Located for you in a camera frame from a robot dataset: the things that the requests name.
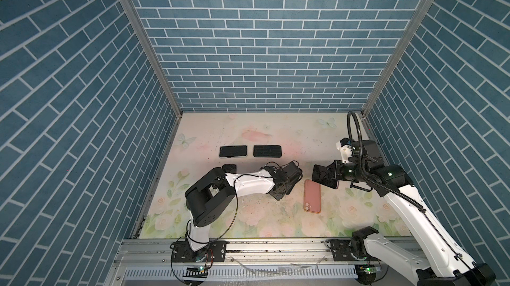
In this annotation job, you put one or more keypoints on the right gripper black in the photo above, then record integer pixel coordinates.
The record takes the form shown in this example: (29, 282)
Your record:
(335, 172)

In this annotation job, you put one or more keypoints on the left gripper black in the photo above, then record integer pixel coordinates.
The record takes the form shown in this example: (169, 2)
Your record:
(279, 196)

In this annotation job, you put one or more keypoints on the black phone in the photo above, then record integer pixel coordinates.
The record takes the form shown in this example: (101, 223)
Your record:
(267, 151)
(324, 176)
(229, 168)

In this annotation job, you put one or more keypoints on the blue phone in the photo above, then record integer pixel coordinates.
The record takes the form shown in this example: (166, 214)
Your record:
(233, 151)

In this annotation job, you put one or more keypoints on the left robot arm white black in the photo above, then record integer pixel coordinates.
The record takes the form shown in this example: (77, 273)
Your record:
(209, 197)

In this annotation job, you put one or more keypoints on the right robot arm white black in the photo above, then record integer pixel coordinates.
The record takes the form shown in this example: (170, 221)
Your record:
(444, 261)

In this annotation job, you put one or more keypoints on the pink phone case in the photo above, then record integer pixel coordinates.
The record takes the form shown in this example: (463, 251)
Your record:
(312, 196)

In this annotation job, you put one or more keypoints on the right controller board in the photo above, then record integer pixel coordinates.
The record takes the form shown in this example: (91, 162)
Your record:
(366, 274)

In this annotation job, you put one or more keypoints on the controller board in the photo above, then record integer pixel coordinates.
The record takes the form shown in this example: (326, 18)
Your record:
(195, 272)
(366, 274)

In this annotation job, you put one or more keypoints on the left controller board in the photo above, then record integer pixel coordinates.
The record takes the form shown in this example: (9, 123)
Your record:
(195, 272)

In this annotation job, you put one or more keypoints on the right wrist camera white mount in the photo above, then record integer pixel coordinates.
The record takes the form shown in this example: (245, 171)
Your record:
(345, 149)

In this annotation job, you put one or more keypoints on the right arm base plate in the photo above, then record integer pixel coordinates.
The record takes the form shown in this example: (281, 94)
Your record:
(338, 249)

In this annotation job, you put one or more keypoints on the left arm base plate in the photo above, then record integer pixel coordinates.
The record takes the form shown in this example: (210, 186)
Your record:
(181, 252)

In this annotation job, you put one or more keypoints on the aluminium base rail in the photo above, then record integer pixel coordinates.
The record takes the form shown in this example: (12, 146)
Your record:
(256, 261)

